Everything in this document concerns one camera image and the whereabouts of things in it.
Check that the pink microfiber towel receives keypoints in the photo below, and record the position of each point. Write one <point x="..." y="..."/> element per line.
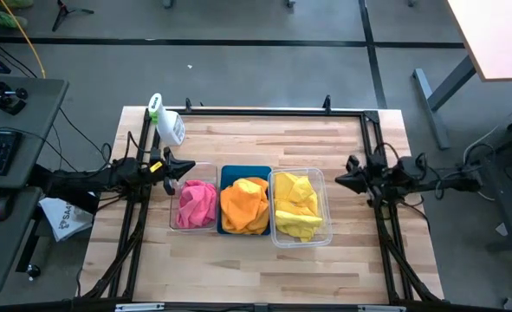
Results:
<point x="197" y="203"/>

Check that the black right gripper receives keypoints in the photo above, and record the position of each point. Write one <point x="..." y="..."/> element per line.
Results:
<point x="374" y="177"/>

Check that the large clear plastic basket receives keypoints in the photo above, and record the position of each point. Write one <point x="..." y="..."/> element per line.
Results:
<point x="321" y="177"/>

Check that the white table top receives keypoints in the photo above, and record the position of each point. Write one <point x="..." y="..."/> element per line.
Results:
<point x="494" y="34"/>

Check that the black computer mouse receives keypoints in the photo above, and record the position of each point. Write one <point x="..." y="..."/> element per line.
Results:
<point x="0" y="207"/>

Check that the grey table leg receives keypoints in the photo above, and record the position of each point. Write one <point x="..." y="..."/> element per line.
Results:
<point x="431" y="108"/>

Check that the black aluminium table frame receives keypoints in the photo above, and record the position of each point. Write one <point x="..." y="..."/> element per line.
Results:
<point x="281" y="112"/>

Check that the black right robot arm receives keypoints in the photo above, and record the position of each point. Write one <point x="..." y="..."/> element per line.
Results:
<point x="450" y="184"/>

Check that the silver metal bracket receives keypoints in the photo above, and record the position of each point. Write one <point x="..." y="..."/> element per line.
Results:
<point x="382" y="308"/>
<point x="139" y="307"/>

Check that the blue plastic basket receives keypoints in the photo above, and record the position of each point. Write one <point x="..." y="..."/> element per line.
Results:
<point x="238" y="171"/>

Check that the white spray bottle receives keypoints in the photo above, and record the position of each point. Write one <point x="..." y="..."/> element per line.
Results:
<point x="172" y="128"/>

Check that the black desk caster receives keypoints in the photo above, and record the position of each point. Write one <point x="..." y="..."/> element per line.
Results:
<point x="34" y="271"/>

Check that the white printed bag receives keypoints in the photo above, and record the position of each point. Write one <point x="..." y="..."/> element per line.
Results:
<point x="65" y="219"/>

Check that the black tripod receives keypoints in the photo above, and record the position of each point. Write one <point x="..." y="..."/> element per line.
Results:
<point x="62" y="11"/>

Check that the dark grey desk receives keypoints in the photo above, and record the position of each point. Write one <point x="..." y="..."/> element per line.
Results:
<point x="17" y="104"/>

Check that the person's green shoe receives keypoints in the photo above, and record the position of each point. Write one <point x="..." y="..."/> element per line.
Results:
<point x="19" y="3"/>
<point x="12" y="20"/>

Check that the orange microfiber towel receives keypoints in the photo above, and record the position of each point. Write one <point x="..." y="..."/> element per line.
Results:
<point x="242" y="206"/>
<point x="261" y="182"/>

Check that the black table clamp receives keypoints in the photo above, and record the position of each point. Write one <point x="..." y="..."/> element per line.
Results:
<point x="189" y="105"/>
<point x="327" y="102"/>

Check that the black equipment stand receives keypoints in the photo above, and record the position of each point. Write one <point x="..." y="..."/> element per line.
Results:
<point x="507" y="195"/>

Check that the black desk clamp mount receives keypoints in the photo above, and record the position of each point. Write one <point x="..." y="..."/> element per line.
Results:
<point x="6" y="99"/>

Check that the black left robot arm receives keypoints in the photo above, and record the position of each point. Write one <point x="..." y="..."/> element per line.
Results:
<point x="86" y="180"/>

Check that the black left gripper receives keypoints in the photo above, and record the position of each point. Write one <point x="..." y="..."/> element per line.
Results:
<point x="160" y="171"/>

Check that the small clear plastic basket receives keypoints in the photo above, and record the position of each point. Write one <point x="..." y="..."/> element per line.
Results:
<point x="203" y="170"/>

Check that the yellow microfiber towel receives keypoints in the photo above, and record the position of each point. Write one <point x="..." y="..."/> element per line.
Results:
<point x="299" y="223"/>
<point x="296" y="188"/>

